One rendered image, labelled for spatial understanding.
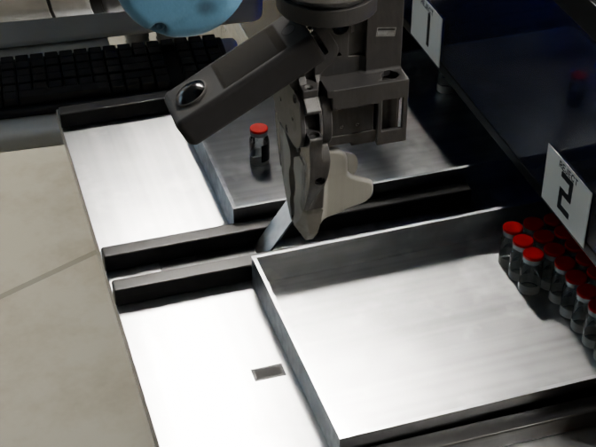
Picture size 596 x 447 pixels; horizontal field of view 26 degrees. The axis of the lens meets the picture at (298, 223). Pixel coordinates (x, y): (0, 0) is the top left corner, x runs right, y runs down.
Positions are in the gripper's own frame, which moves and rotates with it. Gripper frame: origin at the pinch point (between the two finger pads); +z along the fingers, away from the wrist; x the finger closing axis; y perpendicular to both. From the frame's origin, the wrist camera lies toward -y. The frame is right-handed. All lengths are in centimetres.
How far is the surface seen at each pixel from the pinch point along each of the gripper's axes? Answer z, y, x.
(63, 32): 27, -7, 89
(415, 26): 9, 28, 44
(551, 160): 5.9, 27.5, 10.3
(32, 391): 110, -20, 106
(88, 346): 110, -7, 116
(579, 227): 9.0, 27.5, 3.8
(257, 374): 21.7, -1.8, 7.0
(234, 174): 21.4, 4.6, 38.9
